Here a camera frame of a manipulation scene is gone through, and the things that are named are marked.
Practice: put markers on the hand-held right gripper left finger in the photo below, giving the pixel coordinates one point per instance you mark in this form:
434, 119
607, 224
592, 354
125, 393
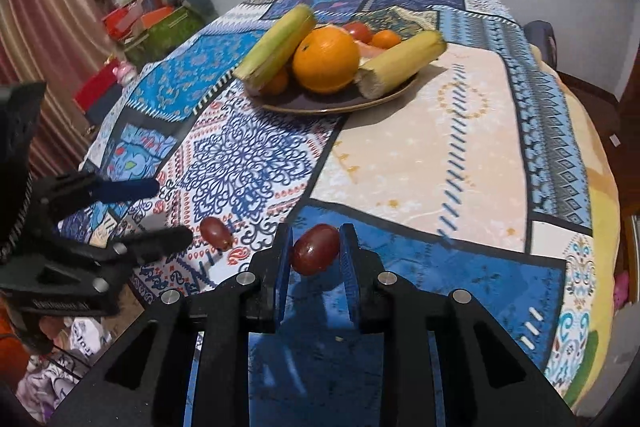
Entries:
282, 267

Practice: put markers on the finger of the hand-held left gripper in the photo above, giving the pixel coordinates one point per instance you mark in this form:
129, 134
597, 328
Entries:
127, 189
162, 241

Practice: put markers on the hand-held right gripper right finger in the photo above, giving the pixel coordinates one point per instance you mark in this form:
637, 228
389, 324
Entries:
350, 272

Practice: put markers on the red grape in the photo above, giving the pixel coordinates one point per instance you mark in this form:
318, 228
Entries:
315, 249
216, 232

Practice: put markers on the brown round plate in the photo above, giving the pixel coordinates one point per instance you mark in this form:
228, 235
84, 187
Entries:
320, 104

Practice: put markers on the corn cob with green husk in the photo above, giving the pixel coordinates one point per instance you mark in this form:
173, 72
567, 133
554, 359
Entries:
275, 47

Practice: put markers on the large orange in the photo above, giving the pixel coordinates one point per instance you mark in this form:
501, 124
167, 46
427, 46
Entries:
325, 62

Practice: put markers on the yellow corn cob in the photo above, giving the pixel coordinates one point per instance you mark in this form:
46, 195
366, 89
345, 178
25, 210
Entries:
405, 59

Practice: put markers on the small tangerine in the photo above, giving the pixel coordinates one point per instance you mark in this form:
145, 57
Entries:
386, 39

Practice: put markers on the red flat box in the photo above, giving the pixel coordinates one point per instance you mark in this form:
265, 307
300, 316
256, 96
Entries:
97, 89

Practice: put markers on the blue patchwork blanket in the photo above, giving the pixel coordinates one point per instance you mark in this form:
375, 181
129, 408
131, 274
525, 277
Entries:
400, 167

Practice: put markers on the pink small toy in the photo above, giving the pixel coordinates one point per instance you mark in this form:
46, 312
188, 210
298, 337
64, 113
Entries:
125, 71

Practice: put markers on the striped brown curtain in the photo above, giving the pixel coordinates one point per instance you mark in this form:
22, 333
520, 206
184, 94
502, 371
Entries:
50, 7

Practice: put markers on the green box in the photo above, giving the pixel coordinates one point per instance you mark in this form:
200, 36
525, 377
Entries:
170, 37

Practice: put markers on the white printed plastic bag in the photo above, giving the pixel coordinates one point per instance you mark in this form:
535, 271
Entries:
65, 372

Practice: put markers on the orange packet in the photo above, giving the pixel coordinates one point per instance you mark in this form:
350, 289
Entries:
160, 14

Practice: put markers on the orange cloth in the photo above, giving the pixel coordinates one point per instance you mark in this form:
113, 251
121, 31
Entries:
7, 347

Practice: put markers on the red tomato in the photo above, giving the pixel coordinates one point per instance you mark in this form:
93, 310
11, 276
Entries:
359, 32

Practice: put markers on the pink cloth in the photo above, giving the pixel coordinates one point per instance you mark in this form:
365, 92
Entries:
622, 291

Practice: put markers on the small white paper scrap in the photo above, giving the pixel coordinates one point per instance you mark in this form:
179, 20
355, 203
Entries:
615, 139

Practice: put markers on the dark blue chair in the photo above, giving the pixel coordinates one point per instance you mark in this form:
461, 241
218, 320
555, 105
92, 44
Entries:
542, 42

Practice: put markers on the wooden door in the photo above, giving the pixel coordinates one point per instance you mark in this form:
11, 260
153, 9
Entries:
630, 57

